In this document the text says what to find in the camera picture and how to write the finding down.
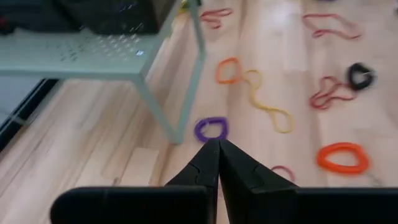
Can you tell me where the orange rubber band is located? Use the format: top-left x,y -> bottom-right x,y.
215,57 -> 243,85

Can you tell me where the orange spiral coil keychain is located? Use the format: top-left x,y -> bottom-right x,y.
316,142 -> 371,175

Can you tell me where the purple spiral coil keychain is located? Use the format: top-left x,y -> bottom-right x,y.
194,116 -> 230,143

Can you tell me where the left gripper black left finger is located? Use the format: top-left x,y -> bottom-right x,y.
50,138 -> 221,224

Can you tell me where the yellow rubber band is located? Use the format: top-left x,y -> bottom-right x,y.
242,68 -> 295,134

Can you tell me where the black aluminium table frame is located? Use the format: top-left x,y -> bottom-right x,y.
0,77 -> 60,152

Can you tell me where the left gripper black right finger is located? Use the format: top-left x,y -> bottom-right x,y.
219,139 -> 398,224

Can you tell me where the black spiral coil keychain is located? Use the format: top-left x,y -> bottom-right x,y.
346,62 -> 377,91

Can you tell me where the red rubber band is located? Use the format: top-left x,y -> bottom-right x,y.
200,7 -> 234,30
302,12 -> 363,40
308,75 -> 358,111
270,165 -> 295,183

